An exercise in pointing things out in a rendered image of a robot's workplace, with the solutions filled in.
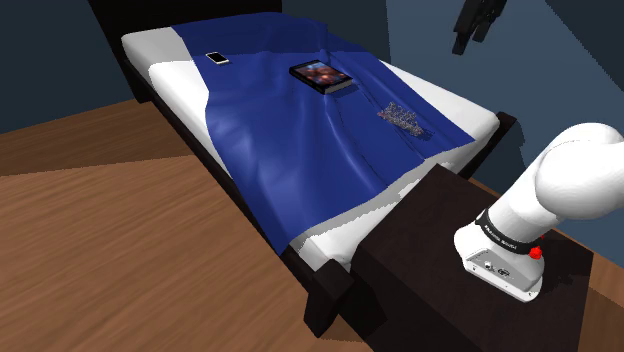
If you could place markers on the white smartphone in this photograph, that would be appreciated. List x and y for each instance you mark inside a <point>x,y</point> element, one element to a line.
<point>217,58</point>

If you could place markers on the black bed with white mattress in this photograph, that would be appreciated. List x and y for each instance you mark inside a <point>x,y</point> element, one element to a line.
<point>173,80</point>

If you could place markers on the black book with colourful cover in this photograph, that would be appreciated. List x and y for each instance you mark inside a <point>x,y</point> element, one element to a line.
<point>319,74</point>

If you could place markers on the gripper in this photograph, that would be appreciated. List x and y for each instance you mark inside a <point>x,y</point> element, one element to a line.
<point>482,10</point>

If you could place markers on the grey speckled flat object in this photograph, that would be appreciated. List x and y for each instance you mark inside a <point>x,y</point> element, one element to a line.
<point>402,118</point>

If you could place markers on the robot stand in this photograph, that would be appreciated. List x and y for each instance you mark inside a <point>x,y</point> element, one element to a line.
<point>419,253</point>

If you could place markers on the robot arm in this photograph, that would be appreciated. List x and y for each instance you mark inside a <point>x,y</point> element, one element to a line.
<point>570,175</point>

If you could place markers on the blue blanket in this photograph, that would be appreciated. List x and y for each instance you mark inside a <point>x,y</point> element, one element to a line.
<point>292,146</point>

